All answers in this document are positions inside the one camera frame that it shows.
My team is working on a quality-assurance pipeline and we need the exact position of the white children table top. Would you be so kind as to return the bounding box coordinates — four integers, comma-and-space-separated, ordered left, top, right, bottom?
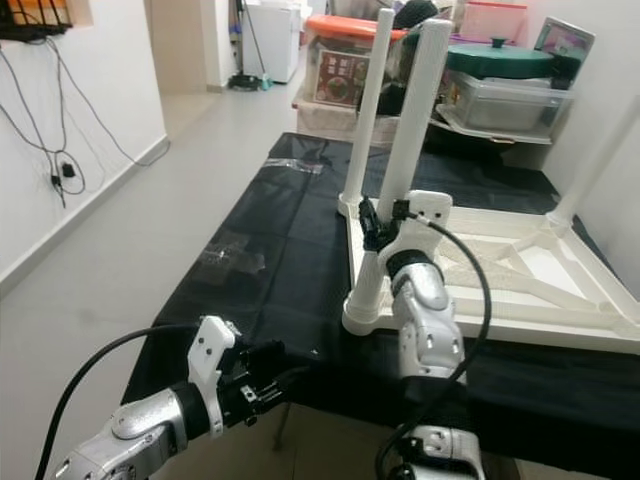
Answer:
338, 195, 640, 353

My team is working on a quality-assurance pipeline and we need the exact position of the black table cloth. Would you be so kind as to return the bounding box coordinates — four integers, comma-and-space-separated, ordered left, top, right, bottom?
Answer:
122, 132, 640, 476

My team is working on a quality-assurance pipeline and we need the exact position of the cloth covered low bench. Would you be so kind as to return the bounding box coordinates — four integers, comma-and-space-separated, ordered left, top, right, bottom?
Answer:
295, 100, 361, 141

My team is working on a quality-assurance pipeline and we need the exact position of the clear plastic storage box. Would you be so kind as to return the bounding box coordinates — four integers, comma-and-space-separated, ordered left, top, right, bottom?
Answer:
438, 72, 576, 141

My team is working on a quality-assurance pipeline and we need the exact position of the orange lid storage box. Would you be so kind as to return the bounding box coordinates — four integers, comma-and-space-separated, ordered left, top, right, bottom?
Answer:
302, 14, 406, 109

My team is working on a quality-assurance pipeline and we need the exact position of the green lid container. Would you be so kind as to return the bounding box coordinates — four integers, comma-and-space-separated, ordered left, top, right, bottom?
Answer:
445, 38, 556, 79

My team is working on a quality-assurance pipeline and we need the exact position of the black bag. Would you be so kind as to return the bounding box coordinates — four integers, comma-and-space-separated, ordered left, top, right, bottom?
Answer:
388, 0, 446, 61

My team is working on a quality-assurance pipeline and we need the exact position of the pink box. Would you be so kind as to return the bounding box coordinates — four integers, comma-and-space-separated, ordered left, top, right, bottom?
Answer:
458, 0, 529, 46

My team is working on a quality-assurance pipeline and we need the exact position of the small framed photo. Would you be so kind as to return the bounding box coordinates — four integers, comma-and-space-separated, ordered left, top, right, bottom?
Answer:
532, 15, 596, 61

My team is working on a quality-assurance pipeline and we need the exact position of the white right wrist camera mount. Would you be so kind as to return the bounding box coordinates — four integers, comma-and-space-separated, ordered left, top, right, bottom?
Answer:
380, 188, 453, 276

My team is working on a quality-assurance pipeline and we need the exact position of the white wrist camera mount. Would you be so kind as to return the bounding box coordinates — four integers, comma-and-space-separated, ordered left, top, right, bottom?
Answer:
380, 188, 453, 276
188, 315, 241, 436

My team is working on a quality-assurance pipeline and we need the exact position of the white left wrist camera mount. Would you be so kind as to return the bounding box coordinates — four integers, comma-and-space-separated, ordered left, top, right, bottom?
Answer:
188, 315, 241, 436

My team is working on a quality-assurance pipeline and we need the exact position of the thin hanging wall cable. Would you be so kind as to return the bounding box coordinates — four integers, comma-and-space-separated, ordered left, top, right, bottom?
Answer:
0, 45, 86, 206
50, 40, 171, 166

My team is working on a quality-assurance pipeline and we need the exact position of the dark wall shelf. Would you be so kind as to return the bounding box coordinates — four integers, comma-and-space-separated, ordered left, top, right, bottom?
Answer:
0, 0, 73, 41

